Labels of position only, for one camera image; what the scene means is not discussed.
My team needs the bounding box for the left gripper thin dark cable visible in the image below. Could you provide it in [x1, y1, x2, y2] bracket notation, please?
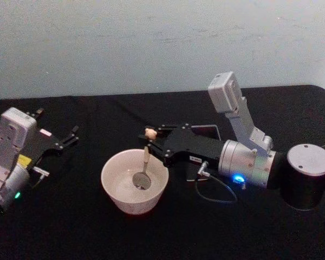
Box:
[29, 166, 50, 189]

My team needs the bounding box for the metal spoon with bear handle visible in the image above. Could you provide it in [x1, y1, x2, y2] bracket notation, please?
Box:
[132, 127, 158, 191]

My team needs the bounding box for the white ceramic bowl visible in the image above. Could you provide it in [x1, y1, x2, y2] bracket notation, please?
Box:
[100, 148, 170, 216]

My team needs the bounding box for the gripper thin dark cable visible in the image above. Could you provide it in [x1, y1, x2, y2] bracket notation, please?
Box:
[194, 160, 246, 204]
[29, 166, 50, 189]

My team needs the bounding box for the right gripper thin dark cable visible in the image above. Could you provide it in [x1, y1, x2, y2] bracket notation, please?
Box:
[194, 160, 246, 204]

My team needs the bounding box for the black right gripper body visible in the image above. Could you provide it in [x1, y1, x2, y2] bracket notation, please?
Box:
[161, 126, 226, 172]

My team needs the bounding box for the black table cloth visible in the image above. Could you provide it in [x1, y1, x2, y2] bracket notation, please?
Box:
[0, 84, 325, 260]

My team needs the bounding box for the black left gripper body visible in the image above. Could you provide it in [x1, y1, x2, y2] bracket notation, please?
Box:
[17, 118, 62, 170]

